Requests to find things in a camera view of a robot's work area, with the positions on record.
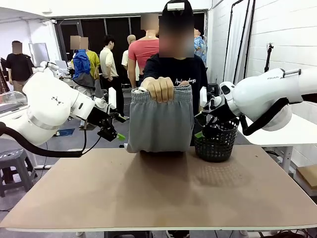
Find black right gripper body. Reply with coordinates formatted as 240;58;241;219
201;93;239;122

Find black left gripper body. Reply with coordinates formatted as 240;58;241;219
86;105;119;129

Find grey training pants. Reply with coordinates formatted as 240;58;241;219
126;84;195;154

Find person's right hand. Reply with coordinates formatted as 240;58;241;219
142;76;175;104

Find black plastic laundry basket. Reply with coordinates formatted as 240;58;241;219
193;112;240;163

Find blue floor mat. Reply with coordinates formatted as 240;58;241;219
57;126;76;138

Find background person in cream shirt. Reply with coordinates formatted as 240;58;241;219
99;34;125;118

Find mannequin in blue jacket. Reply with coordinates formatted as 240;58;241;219
70;36;98;100

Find mannequin in yellow shirt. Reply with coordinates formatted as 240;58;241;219
84;37;104;99

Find white backdrop with black stand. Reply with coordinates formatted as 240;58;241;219
221;0;257;85

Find person in black T-shirt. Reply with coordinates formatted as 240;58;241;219
142;0;209;149

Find mannequin in floral blue shirt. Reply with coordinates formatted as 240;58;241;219
193;28;208;66

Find black tripod stand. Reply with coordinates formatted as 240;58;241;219
263;42;275;73

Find bald mannequin in white shirt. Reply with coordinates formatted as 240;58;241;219
121;34;141;85

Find clear plastic case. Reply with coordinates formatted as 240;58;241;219
0;91;28;104

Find white work table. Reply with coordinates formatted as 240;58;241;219
0;101;31;120

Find background person in black shirt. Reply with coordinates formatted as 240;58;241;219
5;40;36;95

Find grey plastic stool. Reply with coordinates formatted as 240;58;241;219
0;148;38;198

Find black cap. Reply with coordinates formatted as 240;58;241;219
161;0;194;26

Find brown cardboard box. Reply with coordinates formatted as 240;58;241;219
295;164;317;190

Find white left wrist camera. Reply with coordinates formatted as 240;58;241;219
107;87;117;110

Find black right arm cable sleeve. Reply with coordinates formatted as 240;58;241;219
238;94;317;136

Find black arm cable sleeve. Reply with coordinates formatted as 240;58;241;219
0;121;88;158
238;94;317;136

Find black left arm cable sleeve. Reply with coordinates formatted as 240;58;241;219
0;121;88;158

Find framed wall whiteboard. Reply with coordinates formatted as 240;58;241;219
28;43;51;68

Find white head-mounted camera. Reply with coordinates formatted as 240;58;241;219
167;0;187;11

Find black floor cables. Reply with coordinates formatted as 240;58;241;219
271;230;311;238

